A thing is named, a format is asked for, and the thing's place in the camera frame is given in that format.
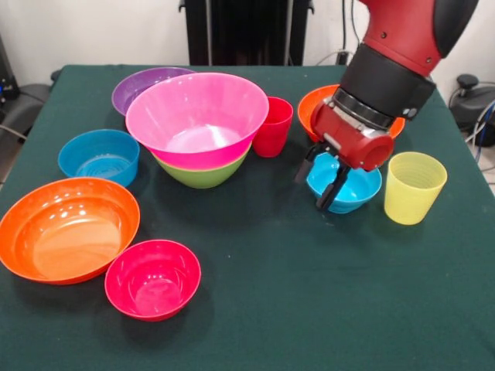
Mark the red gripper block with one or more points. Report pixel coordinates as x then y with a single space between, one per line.
359 143

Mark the small cyan bowl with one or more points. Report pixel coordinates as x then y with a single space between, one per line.
359 189

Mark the yellow cup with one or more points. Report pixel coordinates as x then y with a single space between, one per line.
414 193

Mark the large magenta bowl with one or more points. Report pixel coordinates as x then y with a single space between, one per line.
193 116

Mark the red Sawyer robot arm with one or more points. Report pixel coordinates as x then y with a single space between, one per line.
394 69

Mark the red cup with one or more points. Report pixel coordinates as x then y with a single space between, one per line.
270 131

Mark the orange bowl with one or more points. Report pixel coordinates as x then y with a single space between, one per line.
309 108
69 232

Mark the green bowl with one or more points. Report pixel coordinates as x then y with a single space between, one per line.
205 178

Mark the dark green table cloth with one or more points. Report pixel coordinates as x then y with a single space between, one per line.
348 290

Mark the small crimson bowl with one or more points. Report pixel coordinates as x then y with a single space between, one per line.
152 280

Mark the purple bowl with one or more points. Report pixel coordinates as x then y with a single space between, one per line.
131 90

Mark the straight-sided blue bowl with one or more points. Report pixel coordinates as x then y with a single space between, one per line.
99 158

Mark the black computer box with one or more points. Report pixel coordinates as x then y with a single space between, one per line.
5 77

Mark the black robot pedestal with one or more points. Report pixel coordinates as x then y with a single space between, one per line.
243 31

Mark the black pedestal foot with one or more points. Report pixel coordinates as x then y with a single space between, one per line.
33 100
470 94

